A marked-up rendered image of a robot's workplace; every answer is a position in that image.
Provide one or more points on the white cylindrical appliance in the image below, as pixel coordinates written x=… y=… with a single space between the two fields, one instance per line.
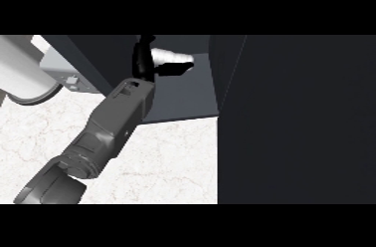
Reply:
x=20 y=71

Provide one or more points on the pale grey box appliance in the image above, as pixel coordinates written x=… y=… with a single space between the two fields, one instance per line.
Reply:
x=60 y=66

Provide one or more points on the dark grey cabinet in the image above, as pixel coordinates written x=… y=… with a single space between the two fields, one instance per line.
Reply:
x=184 y=95

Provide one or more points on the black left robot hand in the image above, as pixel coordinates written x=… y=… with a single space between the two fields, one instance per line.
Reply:
x=144 y=60

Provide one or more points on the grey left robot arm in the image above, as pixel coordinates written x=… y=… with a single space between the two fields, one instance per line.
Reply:
x=116 y=118

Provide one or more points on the dark grey cabinet door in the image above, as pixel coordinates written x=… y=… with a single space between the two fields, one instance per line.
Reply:
x=299 y=124

